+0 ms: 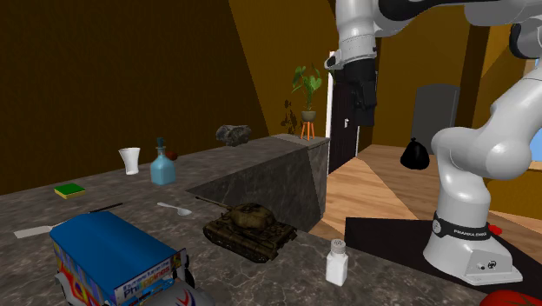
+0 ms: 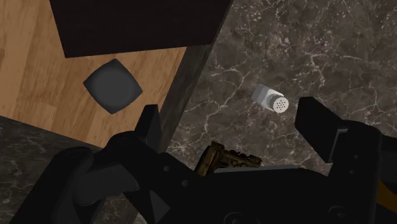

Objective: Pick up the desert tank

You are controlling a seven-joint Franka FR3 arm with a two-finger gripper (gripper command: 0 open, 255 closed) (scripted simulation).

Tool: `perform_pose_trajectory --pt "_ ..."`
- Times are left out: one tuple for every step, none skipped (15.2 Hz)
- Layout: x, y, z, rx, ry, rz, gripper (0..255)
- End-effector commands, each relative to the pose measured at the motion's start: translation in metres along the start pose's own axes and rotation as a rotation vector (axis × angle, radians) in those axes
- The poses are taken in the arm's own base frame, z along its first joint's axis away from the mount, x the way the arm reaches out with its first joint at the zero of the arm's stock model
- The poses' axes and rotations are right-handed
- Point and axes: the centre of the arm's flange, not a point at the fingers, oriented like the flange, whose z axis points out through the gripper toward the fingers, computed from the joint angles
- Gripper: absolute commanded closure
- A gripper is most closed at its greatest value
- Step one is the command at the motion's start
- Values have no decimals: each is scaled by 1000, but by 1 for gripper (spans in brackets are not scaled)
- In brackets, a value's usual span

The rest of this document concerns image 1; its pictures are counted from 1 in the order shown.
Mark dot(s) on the olive toy tank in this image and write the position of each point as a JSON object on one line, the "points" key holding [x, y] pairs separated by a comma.
{"points": [[250, 231]]}

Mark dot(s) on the colourful toy bus, blue roof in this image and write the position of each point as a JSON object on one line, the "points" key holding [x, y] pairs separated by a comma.
{"points": [[110, 246]]}

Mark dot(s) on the white cup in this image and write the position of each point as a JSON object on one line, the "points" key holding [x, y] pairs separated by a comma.
{"points": [[131, 161]]}

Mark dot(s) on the black robot stand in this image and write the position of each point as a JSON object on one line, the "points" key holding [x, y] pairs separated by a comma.
{"points": [[385, 241]]}

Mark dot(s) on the blue glass bottle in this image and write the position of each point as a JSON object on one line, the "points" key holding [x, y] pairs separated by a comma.
{"points": [[163, 171]]}

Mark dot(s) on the dark door with white frame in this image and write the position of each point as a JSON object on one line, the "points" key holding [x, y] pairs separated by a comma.
{"points": [[341, 144]]}

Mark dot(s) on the grey rock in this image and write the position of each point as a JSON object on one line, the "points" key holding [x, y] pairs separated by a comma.
{"points": [[233, 135]]}

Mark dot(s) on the potted plant on orange stool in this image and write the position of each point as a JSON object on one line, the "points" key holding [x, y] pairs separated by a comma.
{"points": [[308, 115]]}

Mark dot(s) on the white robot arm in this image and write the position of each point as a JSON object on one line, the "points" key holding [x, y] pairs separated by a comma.
{"points": [[465, 190]]}

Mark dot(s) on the white salt shaker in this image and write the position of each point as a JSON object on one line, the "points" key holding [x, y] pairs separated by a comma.
{"points": [[336, 267]]}

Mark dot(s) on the small red-brown round object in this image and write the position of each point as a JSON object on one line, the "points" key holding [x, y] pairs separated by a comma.
{"points": [[172, 155]]}

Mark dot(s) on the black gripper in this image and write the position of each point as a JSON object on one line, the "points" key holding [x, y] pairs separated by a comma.
{"points": [[365, 91]]}

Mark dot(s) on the red round object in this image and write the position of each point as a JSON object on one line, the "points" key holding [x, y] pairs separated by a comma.
{"points": [[508, 299]]}

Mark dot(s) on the green and yellow sponge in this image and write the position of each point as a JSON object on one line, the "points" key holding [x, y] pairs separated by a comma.
{"points": [[69, 190]]}

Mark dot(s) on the white spoon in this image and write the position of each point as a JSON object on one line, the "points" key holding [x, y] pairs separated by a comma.
{"points": [[182, 210]]}

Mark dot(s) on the black bag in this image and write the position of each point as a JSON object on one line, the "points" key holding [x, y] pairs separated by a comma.
{"points": [[415, 156]]}

